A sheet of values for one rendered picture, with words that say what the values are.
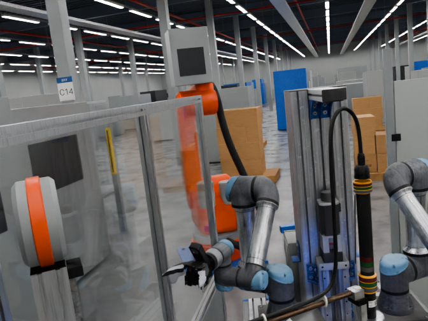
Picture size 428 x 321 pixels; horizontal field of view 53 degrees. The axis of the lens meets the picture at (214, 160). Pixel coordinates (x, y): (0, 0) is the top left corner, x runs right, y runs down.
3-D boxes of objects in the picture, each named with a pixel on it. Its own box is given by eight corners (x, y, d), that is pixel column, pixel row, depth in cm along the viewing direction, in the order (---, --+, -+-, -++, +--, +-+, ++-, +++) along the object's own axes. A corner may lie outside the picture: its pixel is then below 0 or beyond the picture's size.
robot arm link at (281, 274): (290, 303, 183) (287, 274, 181) (260, 299, 190) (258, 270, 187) (298, 290, 193) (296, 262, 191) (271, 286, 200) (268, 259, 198)
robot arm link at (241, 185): (263, 299, 189) (251, 179, 180) (233, 294, 196) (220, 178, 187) (273, 286, 199) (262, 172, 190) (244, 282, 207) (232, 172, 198)
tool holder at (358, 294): (362, 333, 104) (360, 296, 102) (343, 320, 110) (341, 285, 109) (391, 322, 107) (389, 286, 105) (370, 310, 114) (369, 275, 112)
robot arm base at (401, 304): (372, 300, 197) (371, 279, 196) (406, 297, 196) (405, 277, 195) (383, 317, 182) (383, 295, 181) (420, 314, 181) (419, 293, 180)
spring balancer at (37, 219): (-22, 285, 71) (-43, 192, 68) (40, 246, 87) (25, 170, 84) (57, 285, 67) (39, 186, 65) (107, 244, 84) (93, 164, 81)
